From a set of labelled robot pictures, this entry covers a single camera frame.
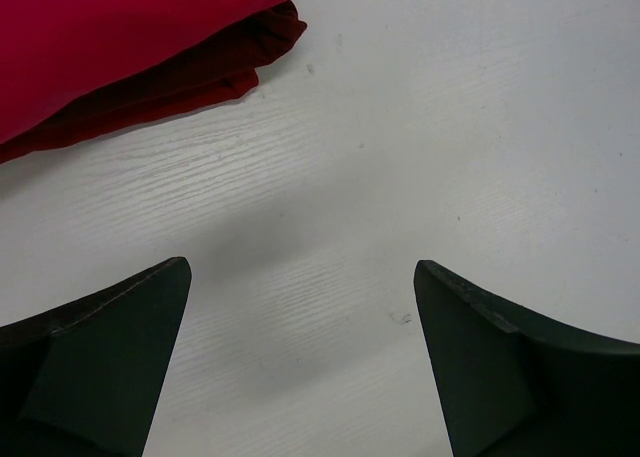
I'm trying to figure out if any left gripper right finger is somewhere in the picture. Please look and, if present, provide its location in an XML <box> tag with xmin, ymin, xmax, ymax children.
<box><xmin>414</xmin><ymin>260</ymin><xmax>639</xmax><ymax>456</ymax></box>

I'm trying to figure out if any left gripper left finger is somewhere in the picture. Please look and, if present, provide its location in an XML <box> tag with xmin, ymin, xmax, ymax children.
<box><xmin>1</xmin><ymin>257</ymin><xmax>192</xmax><ymax>456</ymax></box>

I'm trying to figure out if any bright red t shirt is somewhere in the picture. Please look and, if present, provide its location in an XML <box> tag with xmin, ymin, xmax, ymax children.
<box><xmin>1</xmin><ymin>0</ymin><xmax>287</xmax><ymax>142</ymax></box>

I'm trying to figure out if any dark red folded t shirt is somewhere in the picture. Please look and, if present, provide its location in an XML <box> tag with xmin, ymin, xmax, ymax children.
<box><xmin>1</xmin><ymin>1</ymin><xmax>307</xmax><ymax>163</ymax></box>

